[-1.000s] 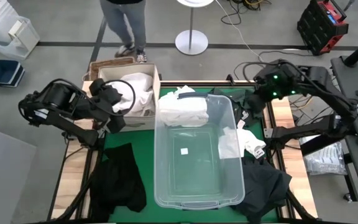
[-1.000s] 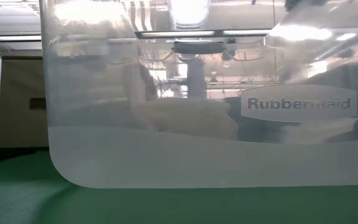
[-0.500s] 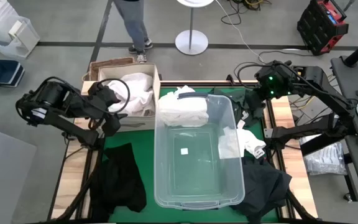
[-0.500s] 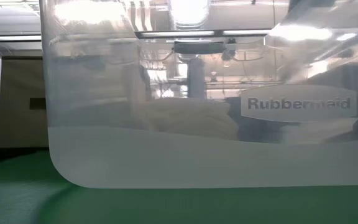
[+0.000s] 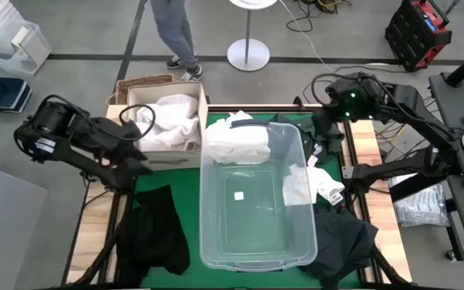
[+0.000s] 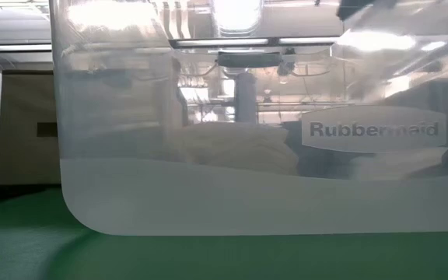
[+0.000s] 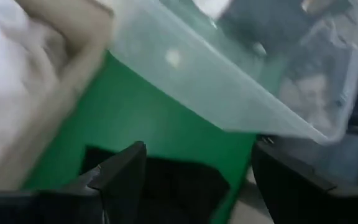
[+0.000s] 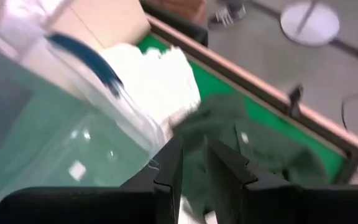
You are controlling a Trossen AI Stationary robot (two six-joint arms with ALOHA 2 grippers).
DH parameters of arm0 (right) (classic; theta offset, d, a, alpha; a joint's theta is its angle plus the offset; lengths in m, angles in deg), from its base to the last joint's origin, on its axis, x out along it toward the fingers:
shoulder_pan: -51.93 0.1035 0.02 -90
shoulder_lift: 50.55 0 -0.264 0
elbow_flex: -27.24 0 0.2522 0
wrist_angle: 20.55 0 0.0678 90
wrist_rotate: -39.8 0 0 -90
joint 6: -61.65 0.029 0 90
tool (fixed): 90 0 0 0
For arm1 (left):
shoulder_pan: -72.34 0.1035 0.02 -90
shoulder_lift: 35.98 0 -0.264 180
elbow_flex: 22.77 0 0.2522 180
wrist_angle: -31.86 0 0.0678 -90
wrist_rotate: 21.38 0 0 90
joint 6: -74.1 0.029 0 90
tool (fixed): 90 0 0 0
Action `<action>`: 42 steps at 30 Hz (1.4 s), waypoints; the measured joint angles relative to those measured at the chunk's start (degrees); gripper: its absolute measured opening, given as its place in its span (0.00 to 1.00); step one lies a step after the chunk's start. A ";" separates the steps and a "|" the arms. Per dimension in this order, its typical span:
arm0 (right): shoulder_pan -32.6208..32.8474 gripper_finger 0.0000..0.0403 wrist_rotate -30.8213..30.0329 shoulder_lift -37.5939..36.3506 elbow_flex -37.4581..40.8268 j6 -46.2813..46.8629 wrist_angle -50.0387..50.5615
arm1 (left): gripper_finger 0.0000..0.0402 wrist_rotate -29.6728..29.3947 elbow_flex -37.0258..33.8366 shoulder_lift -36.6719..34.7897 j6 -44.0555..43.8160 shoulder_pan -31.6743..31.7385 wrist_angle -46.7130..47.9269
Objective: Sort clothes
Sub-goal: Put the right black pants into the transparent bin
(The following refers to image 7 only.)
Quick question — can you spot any green table mat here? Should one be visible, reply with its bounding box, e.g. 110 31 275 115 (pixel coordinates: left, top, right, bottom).
22 51 257 224

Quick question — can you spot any black garment with white logo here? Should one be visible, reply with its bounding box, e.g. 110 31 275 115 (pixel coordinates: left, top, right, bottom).
218 0 358 94

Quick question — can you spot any clear plastic storage bin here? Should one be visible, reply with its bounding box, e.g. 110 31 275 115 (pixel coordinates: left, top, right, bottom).
109 0 358 144

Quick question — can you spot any beige fabric box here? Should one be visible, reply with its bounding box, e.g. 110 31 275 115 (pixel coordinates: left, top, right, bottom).
0 0 115 191

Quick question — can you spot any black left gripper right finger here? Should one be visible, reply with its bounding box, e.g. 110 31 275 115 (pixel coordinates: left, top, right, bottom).
252 139 337 224

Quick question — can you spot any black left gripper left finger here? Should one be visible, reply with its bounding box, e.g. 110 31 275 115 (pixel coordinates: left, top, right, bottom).
87 141 148 224

